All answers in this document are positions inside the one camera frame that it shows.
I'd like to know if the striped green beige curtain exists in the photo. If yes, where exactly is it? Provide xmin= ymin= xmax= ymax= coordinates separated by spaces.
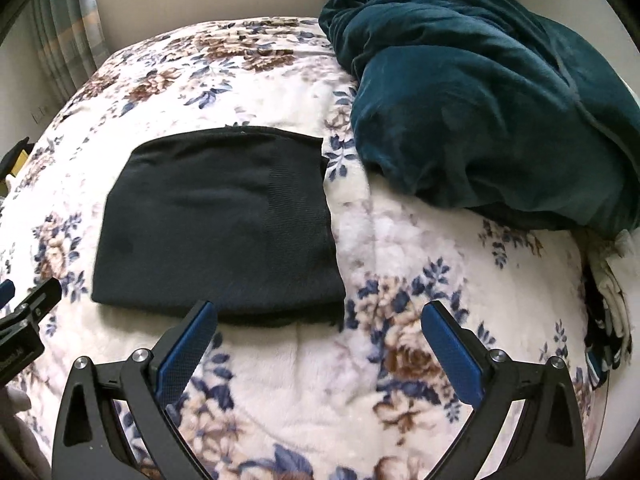
xmin=27 ymin=0 xmax=111 ymax=103

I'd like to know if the white clothes pile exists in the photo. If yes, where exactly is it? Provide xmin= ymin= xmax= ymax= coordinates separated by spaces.
xmin=584 ymin=230 xmax=639 ymax=389

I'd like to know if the black knit garment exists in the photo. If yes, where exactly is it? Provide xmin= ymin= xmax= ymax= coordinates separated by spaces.
xmin=91 ymin=126 xmax=345 ymax=326

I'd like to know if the dark teal velvet blanket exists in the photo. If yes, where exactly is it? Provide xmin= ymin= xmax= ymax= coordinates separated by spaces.
xmin=319 ymin=0 xmax=639 ymax=238

